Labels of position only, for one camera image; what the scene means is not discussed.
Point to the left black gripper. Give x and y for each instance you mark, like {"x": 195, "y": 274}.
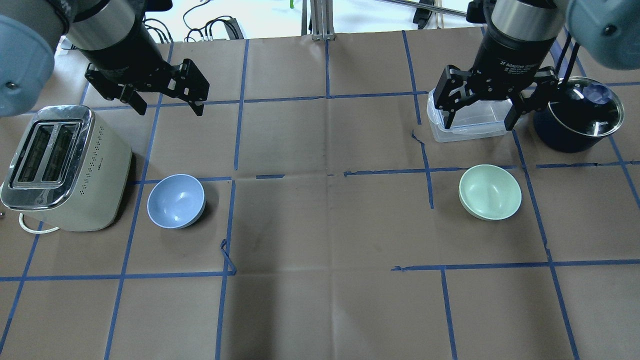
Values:
{"x": 124, "y": 51}

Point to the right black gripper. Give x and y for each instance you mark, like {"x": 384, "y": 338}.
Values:
{"x": 511, "y": 51}

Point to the green bowl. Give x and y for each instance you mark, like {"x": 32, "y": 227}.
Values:
{"x": 489, "y": 192}

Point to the blue bowl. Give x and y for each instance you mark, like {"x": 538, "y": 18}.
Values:
{"x": 176, "y": 202}

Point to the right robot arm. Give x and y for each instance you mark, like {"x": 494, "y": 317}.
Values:
{"x": 519, "y": 34}

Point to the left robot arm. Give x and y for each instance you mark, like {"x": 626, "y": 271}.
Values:
{"x": 30, "y": 31}

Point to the clear plastic food container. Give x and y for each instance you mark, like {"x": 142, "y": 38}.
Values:
{"x": 483, "y": 119}

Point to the dark blue pot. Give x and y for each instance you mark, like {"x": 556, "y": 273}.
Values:
{"x": 581, "y": 113}

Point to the cream two-slot toaster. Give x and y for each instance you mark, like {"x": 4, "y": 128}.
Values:
{"x": 69, "y": 170}

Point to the aluminium frame post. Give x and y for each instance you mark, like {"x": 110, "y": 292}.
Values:
{"x": 317, "y": 19}

